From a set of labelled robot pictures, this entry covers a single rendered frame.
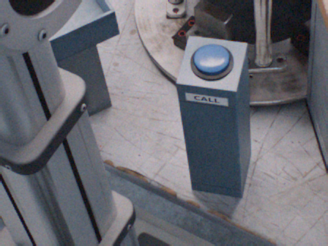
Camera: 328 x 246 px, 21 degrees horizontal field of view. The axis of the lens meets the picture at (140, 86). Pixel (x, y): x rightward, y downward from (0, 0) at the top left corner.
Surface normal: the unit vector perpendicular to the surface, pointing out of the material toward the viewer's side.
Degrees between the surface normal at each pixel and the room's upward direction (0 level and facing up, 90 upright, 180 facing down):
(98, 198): 90
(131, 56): 0
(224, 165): 90
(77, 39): 90
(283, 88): 0
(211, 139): 90
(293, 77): 0
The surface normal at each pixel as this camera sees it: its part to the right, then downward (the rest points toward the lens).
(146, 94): -0.12, -0.57
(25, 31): 0.85, 0.36
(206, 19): -0.61, 0.68
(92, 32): 0.44, 0.70
